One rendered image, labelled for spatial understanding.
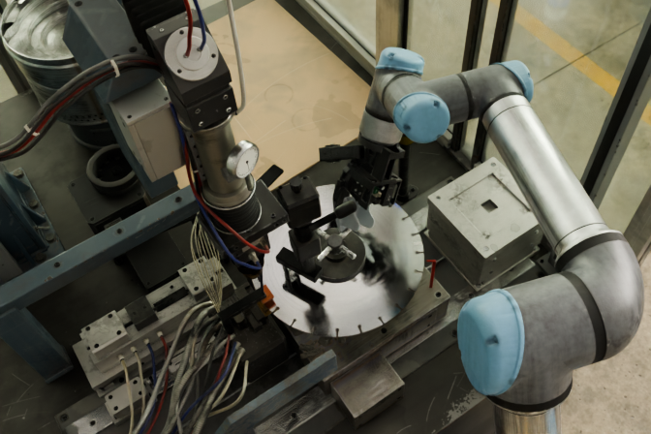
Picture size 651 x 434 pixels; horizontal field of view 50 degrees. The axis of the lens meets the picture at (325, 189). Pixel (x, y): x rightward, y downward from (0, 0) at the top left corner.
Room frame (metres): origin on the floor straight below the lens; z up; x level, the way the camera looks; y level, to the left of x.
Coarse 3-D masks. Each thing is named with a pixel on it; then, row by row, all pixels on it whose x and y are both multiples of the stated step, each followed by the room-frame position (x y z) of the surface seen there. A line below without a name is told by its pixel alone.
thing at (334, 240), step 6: (348, 228) 0.70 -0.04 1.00; (324, 234) 0.69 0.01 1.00; (336, 234) 0.68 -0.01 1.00; (342, 234) 0.68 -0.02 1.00; (330, 240) 0.67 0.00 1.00; (336, 240) 0.67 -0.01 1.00; (342, 240) 0.67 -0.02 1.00; (330, 246) 0.66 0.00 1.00; (336, 246) 0.66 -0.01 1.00; (342, 246) 0.66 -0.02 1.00; (324, 252) 0.65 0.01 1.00; (330, 252) 0.66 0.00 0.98; (336, 252) 0.66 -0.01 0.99; (348, 252) 0.64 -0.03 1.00; (318, 258) 0.64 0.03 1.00; (354, 258) 0.63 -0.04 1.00
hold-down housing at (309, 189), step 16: (304, 176) 0.64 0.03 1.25; (288, 192) 0.61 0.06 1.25; (304, 192) 0.61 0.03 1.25; (288, 208) 0.58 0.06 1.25; (304, 208) 0.59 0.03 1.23; (320, 208) 0.60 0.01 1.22; (288, 224) 0.59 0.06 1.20; (304, 224) 0.60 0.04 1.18; (304, 240) 0.60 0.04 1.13; (320, 240) 0.60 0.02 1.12; (304, 256) 0.59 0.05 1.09
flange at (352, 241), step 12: (336, 228) 0.72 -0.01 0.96; (324, 240) 0.70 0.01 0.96; (348, 240) 0.69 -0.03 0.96; (360, 240) 0.69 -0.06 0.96; (360, 252) 0.66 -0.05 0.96; (324, 264) 0.65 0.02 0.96; (336, 264) 0.64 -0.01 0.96; (348, 264) 0.64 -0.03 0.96; (360, 264) 0.64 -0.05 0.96; (324, 276) 0.62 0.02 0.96; (336, 276) 0.62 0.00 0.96; (348, 276) 0.62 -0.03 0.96
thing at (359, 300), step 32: (320, 192) 0.82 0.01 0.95; (384, 224) 0.73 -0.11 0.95; (384, 256) 0.66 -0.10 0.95; (416, 256) 0.65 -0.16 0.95; (256, 288) 0.62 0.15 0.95; (288, 288) 0.61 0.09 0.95; (320, 288) 0.60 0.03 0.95; (352, 288) 0.60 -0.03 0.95; (384, 288) 0.59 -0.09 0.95; (416, 288) 0.58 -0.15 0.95; (288, 320) 0.55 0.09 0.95; (320, 320) 0.54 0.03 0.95; (352, 320) 0.53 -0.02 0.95; (384, 320) 0.53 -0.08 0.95
